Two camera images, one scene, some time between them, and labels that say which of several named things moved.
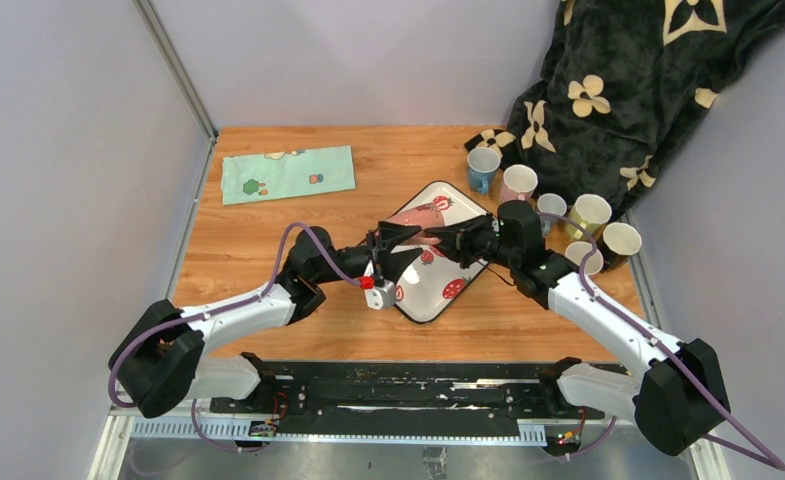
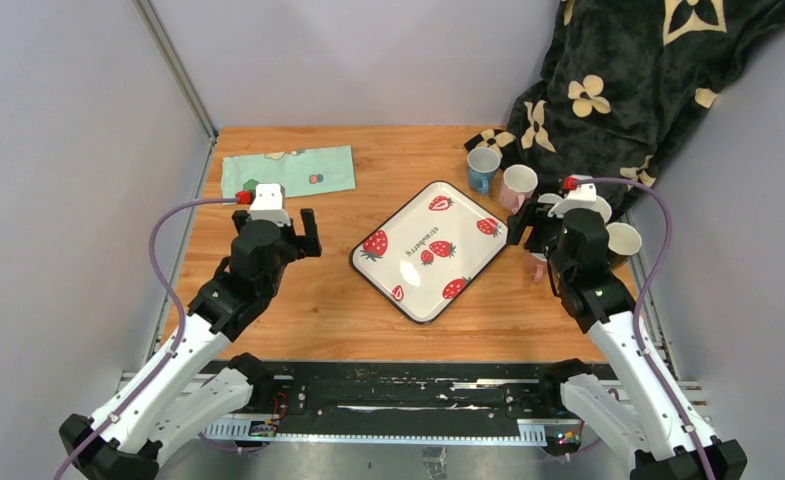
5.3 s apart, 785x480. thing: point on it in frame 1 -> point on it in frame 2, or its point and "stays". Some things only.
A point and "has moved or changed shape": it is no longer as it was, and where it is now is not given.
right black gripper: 457,240 -> 531,214
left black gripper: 374,252 -> 292,240
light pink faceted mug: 519,183 stays
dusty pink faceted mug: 423,218 has moved or changed shape
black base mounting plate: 322,396 stays
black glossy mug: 620,240 stays
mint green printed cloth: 286,174 stays
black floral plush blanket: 623,80 stays
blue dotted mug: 483,163 stays
